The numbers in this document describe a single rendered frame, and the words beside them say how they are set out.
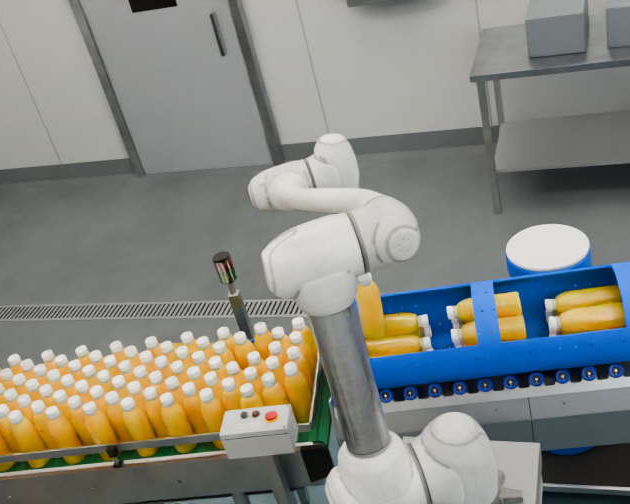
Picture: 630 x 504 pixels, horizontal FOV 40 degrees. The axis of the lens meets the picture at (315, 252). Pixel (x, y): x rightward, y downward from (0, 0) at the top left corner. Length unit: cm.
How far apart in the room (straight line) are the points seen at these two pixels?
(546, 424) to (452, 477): 79
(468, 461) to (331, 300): 52
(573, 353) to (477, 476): 65
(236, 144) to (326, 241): 476
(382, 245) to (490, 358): 94
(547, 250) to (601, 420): 62
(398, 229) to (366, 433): 49
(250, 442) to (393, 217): 105
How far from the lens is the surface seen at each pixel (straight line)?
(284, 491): 269
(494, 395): 265
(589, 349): 253
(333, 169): 220
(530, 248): 304
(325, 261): 165
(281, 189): 214
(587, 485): 343
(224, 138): 640
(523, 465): 226
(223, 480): 281
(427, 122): 597
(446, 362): 252
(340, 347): 177
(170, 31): 619
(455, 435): 197
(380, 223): 167
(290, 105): 615
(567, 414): 270
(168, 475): 284
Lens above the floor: 275
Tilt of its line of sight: 32 degrees down
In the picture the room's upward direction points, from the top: 15 degrees counter-clockwise
